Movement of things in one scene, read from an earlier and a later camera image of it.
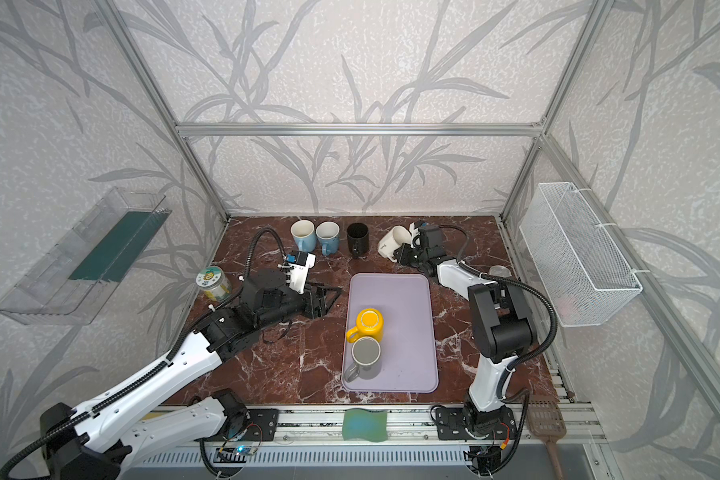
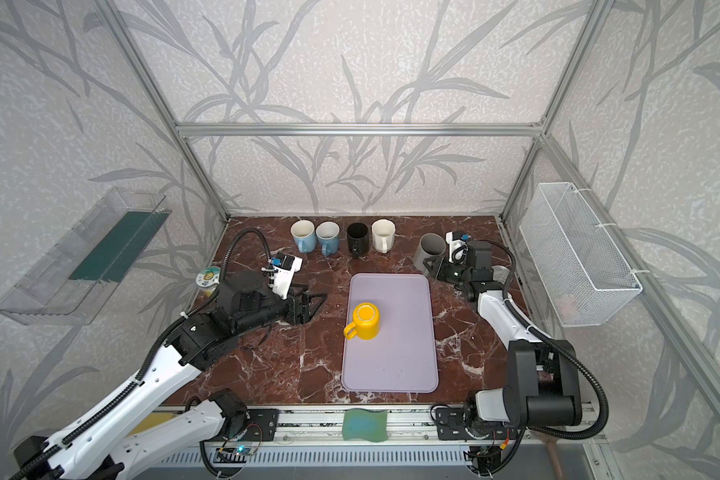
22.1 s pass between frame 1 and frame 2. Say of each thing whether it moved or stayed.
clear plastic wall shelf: stayed
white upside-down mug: moved
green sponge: stayed
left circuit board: stayed
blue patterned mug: stayed
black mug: stayed
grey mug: moved
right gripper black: moved
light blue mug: stayed
